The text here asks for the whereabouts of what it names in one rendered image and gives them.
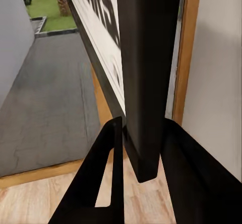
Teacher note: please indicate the poster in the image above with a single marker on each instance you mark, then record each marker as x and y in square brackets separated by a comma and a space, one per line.
[130, 45]

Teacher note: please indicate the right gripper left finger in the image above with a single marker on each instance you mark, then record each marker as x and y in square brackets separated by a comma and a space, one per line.
[78, 204]

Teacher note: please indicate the door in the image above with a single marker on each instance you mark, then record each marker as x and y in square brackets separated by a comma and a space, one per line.
[52, 107]

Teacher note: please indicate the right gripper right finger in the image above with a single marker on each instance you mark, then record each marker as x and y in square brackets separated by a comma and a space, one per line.
[201, 189]

